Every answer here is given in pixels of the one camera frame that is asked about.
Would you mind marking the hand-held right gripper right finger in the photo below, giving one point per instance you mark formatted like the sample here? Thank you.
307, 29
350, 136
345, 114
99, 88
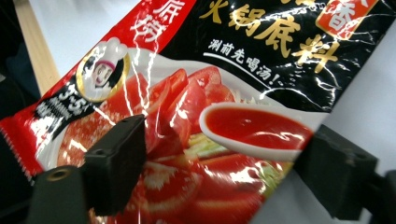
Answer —
336, 174

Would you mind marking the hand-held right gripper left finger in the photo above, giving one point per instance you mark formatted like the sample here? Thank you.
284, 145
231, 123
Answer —
115, 165

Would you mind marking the red and black sauce packet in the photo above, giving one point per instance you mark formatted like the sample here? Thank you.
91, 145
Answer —
249, 124

